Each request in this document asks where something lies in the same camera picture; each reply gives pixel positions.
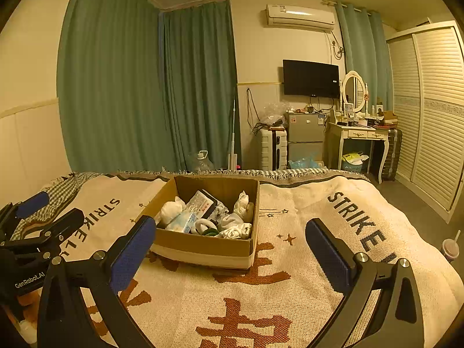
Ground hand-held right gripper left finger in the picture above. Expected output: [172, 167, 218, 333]
[36, 215, 157, 348]

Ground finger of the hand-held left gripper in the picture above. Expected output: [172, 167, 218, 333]
[0, 191, 50, 234]
[0, 208, 85, 258]

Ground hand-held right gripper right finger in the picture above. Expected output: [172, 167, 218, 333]
[305, 218, 425, 348]

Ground light blue tissue packet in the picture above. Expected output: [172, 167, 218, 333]
[166, 212, 198, 233]

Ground long white sock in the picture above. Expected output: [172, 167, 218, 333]
[159, 196, 187, 225]

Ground brown cardboard box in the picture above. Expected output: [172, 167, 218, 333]
[139, 175, 261, 269]

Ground white hair band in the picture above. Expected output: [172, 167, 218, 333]
[194, 218, 218, 235]

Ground tissue packets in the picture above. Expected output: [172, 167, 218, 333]
[186, 189, 218, 218]

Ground white socks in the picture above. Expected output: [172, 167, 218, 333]
[217, 213, 253, 240]

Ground person's left hand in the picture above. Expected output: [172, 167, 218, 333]
[18, 292, 41, 309]

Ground plaid bedsheet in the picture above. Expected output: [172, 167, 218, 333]
[11, 171, 95, 240]

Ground printed cream blanket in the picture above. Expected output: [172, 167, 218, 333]
[0, 168, 464, 348]

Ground bin with bag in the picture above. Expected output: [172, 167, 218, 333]
[341, 151, 370, 173]

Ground large water bottle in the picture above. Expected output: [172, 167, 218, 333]
[186, 149, 214, 173]

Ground white suitcase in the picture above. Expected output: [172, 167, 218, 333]
[259, 128, 288, 171]

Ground dark suitcase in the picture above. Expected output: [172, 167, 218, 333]
[380, 128, 403, 181]

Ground silver small fridge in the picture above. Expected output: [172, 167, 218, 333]
[284, 112, 325, 162]

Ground plastic cup with straw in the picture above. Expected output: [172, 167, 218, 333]
[440, 230, 463, 262]

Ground white dressing table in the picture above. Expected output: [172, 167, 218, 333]
[326, 118, 394, 184]

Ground wide green curtain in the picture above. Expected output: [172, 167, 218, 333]
[57, 0, 171, 175]

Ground small cardboard box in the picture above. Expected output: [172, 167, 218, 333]
[377, 110, 398, 126]

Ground clear plastic bag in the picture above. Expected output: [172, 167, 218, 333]
[259, 103, 287, 127]

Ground white mop stick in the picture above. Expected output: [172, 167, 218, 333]
[228, 92, 240, 170]

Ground oval white vanity mirror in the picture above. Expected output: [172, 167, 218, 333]
[342, 70, 367, 114]

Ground white louvred wardrobe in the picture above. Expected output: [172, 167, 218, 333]
[386, 20, 464, 223]

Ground green corner curtain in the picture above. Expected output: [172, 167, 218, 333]
[159, 0, 242, 171]

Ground narrow green curtain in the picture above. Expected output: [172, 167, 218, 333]
[334, 0, 394, 111]

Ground white air conditioner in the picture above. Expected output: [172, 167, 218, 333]
[266, 3, 336, 32]

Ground black hanging cable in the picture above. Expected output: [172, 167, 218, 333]
[246, 88, 260, 131]

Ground black wall television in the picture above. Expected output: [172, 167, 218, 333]
[283, 59, 340, 98]

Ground air conditioner cable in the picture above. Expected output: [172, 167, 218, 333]
[328, 31, 345, 60]

